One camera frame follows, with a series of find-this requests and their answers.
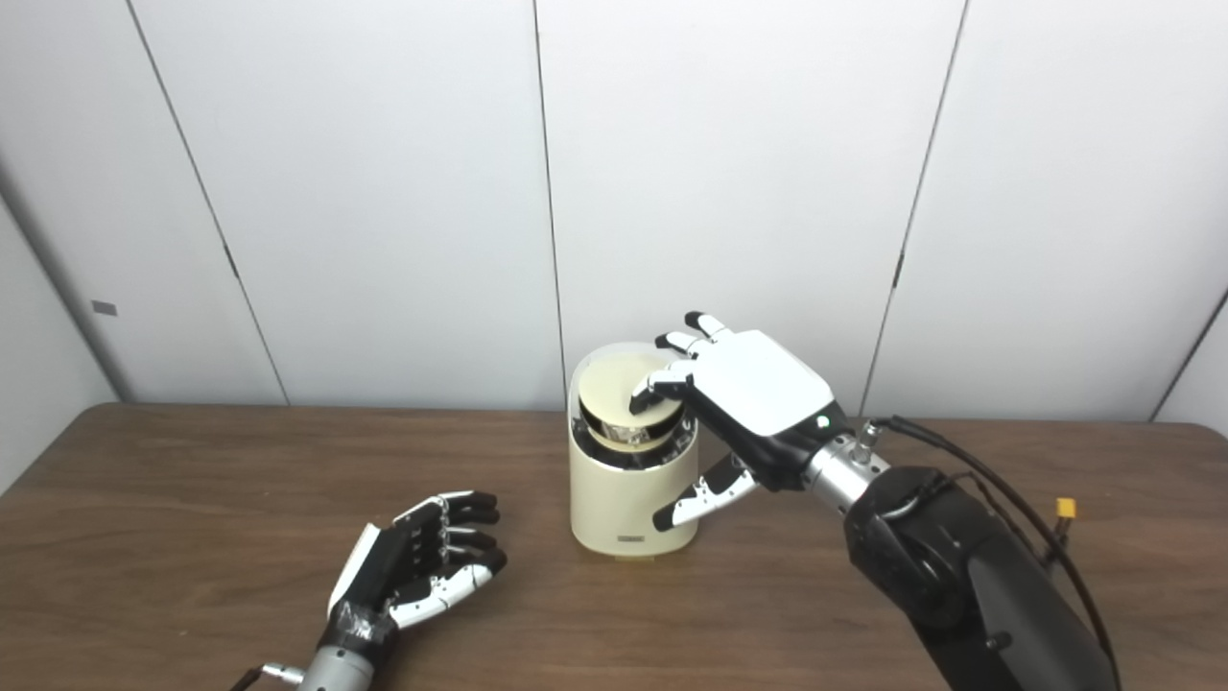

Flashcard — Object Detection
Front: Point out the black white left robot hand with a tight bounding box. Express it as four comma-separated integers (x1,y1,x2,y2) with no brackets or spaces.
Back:
317,490,508,658

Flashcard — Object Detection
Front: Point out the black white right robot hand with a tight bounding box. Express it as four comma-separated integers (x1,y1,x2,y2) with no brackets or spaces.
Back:
628,311,853,534

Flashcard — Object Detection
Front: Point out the cream round bin lid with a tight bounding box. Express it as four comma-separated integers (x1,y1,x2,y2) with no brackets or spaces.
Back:
579,351,684,450

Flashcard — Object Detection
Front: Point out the cream-colored bin body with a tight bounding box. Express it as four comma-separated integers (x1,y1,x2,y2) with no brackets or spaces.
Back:
569,343,699,560

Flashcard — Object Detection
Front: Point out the black bin liner bag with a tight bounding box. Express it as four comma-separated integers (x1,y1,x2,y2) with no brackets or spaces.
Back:
574,413,697,471

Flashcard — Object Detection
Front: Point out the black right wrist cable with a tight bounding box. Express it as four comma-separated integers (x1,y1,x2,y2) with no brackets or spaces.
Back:
859,416,1123,691

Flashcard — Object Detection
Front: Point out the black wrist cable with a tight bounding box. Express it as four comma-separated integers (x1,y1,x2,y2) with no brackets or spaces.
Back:
859,416,1123,691
228,662,306,691

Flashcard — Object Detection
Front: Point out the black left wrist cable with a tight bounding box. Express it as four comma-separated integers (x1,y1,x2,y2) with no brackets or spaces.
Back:
228,662,306,691

